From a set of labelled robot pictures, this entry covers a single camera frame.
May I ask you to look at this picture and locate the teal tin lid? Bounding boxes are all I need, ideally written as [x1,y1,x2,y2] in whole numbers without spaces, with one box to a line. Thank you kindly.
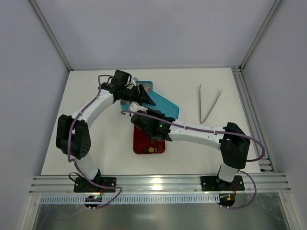
[142,91,179,119]

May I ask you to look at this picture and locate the stainless steel tongs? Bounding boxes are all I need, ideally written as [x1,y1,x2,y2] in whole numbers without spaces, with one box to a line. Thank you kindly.
[198,83,223,125]

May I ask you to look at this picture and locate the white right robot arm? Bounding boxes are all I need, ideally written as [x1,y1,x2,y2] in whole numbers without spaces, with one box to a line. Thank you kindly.
[130,109,250,190]

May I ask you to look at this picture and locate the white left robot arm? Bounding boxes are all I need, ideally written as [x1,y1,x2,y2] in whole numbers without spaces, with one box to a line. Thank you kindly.
[56,70,155,187]

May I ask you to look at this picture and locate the red lacquer tray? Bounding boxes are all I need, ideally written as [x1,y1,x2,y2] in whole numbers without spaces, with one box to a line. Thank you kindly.
[133,126,165,154]

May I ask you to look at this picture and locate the teal tin box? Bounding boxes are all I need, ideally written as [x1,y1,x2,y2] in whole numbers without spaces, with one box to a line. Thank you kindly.
[120,80,153,110]

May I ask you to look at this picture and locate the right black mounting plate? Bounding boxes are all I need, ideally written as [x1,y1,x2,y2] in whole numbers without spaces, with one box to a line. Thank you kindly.
[200,175,245,192]

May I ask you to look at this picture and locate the black mounting plate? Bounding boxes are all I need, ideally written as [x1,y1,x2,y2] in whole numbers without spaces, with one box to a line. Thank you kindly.
[200,175,245,192]
[73,176,117,193]

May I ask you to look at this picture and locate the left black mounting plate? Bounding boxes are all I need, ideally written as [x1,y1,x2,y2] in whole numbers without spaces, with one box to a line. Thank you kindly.
[73,176,117,193]

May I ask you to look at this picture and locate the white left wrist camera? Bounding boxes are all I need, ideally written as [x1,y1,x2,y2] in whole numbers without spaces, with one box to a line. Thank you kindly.
[127,77,139,88]

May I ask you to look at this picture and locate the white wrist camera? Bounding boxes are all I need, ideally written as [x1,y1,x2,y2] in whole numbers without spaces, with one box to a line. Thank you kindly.
[129,102,148,112]
[127,77,139,88]

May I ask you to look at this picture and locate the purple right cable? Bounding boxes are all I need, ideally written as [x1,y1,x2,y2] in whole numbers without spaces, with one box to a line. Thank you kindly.
[119,110,266,210]

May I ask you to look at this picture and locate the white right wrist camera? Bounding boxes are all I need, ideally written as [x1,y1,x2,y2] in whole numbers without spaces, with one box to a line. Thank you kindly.
[129,102,148,112]

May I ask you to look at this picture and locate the white slotted cable duct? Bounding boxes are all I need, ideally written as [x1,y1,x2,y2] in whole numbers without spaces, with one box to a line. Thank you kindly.
[39,194,220,205]

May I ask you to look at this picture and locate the aluminium frame post left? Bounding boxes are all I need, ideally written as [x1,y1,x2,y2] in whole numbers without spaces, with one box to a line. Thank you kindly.
[27,0,73,72]

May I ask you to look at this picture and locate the aluminium frame post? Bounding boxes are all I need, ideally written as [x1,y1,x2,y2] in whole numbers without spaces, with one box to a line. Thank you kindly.
[239,0,285,71]
[27,0,73,72]

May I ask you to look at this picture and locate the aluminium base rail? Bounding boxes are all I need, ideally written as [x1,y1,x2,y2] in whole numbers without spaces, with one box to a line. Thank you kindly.
[29,172,291,195]

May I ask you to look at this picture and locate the aluminium frame post right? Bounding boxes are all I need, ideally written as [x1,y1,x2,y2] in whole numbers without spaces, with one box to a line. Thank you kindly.
[239,0,285,71]

